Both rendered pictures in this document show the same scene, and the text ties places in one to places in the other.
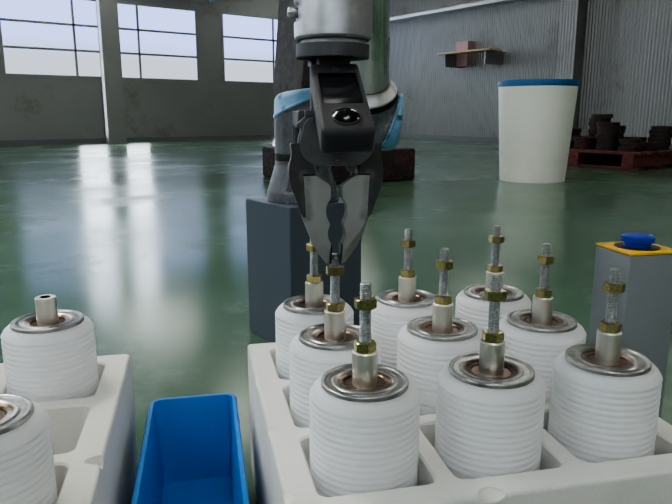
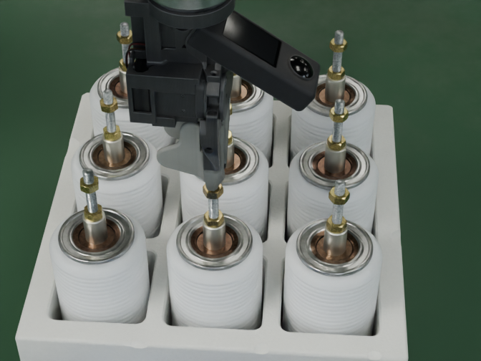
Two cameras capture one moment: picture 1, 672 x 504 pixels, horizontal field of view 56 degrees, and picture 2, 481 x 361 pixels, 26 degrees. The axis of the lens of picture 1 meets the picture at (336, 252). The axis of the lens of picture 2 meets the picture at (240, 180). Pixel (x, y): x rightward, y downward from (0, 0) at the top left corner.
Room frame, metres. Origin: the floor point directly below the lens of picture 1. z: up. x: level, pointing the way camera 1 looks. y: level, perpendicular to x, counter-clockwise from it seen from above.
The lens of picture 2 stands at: (0.41, 0.67, 1.01)
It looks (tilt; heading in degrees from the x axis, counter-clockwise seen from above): 44 degrees down; 286
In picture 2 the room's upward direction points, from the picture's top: straight up
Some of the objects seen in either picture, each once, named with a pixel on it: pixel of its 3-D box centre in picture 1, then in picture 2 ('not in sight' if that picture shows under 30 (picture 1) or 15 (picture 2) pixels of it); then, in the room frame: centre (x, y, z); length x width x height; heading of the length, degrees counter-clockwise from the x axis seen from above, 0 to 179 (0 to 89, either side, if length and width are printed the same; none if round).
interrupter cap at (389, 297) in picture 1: (406, 298); (114, 155); (0.77, -0.09, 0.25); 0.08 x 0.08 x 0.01
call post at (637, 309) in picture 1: (624, 364); not in sight; (0.79, -0.38, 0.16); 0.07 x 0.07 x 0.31; 12
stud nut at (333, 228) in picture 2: (365, 345); (336, 223); (0.51, -0.02, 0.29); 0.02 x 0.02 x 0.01; 74
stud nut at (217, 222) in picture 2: (335, 305); (213, 218); (0.63, 0.00, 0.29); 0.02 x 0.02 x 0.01; 42
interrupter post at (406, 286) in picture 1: (407, 288); (113, 147); (0.77, -0.09, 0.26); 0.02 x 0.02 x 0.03
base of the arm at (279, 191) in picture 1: (302, 176); not in sight; (1.35, 0.07, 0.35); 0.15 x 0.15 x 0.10
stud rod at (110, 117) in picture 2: (407, 259); (110, 119); (0.77, -0.09, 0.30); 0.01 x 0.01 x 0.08
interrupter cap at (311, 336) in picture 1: (335, 337); (214, 241); (0.63, 0.00, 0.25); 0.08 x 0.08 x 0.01
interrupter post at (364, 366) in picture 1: (364, 368); (335, 238); (0.51, -0.02, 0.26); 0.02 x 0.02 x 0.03
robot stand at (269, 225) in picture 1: (303, 268); not in sight; (1.35, 0.07, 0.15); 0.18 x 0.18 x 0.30; 36
